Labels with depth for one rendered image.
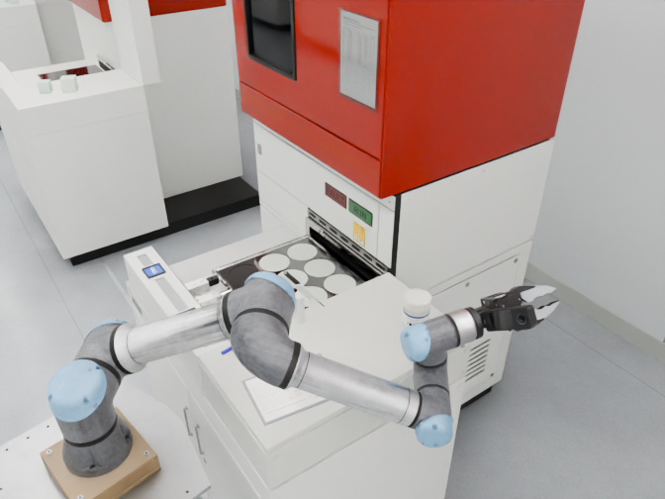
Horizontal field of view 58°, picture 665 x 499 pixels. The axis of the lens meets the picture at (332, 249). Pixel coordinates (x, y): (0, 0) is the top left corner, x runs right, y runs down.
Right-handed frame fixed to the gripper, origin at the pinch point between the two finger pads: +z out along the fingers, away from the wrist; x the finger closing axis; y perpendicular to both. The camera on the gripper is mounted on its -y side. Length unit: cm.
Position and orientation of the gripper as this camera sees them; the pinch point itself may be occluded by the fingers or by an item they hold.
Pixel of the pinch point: (553, 297)
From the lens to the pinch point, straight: 141.4
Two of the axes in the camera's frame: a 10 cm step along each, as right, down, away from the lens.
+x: 2.8, 9.6, 0.3
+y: -2.2, 0.3, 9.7
